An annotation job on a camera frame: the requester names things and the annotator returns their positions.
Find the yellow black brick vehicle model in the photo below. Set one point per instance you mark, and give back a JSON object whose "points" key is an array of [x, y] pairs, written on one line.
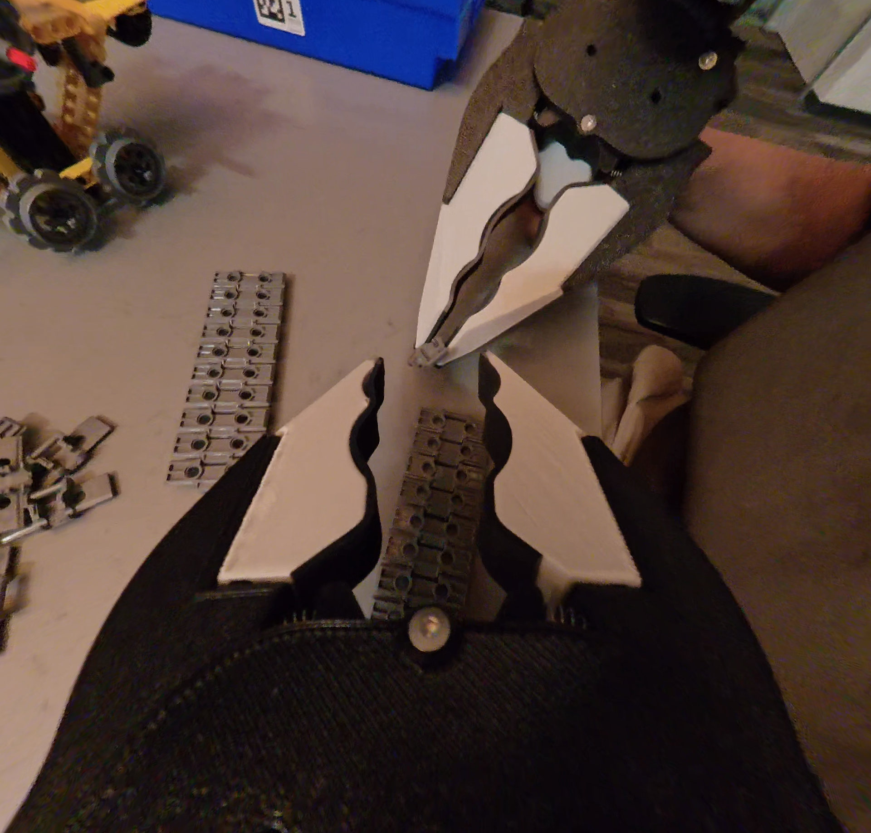
{"points": [[61, 132]]}

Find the person's beige trousers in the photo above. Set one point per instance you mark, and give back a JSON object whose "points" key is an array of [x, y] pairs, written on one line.
{"points": [[646, 391]]}

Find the assembled grey track strip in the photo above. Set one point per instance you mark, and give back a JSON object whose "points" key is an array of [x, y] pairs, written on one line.
{"points": [[231, 377]]}

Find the white printed marker sticker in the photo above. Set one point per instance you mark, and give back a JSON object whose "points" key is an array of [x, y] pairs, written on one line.
{"points": [[275, 3]]}

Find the person's right hand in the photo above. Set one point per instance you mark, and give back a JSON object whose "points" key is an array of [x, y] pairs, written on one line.
{"points": [[525, 224]]}

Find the single grey track link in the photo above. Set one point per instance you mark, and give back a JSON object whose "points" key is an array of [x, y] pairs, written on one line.
{"points": [[427, 355]]}

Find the blue plastic bin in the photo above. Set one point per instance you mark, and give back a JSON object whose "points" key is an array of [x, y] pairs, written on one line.
{"points": [[374, 17]]}

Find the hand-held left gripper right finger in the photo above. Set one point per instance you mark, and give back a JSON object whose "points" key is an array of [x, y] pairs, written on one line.
{"points": [[565, 500]]}

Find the short grey track strip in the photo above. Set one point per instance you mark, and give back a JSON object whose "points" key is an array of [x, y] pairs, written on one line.
{"points": [[432, 506]]}

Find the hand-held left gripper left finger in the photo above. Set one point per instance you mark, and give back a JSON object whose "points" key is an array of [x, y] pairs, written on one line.
{"points": [[306, 500]]}

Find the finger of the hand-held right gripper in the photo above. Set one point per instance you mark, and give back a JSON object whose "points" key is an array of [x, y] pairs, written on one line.
{"points": [[476, 221], [578, 234]]}

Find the person's black shoe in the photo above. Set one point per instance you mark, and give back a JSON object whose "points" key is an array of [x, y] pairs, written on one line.
{"points": [[694, 309]]}

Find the person's grey clothing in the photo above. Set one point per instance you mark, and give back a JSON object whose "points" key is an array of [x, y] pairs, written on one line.
{"points": [[782, 506]]}

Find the pile of grey track links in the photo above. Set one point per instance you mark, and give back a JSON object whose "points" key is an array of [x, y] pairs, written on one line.
{"points": [[47, 472]]}

